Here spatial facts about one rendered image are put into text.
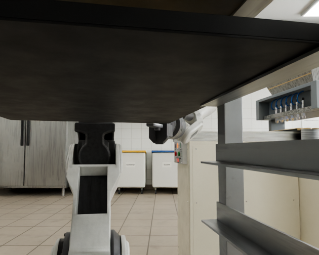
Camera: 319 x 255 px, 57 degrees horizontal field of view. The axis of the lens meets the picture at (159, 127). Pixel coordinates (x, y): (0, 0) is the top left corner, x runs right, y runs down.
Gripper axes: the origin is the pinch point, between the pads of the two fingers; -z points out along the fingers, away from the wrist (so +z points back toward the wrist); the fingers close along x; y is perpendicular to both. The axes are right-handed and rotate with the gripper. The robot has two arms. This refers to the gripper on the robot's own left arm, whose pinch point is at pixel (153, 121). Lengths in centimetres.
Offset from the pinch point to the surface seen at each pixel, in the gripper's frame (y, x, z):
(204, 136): -6, 0, 98
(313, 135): 55, 2, 126
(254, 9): 28, 8, -41
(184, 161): -18, -15, 96
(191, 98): 19.2, -0.6, -34.4
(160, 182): -149, -64, 415
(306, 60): 32, -1, -50
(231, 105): 24.3, -1.2, -29.8
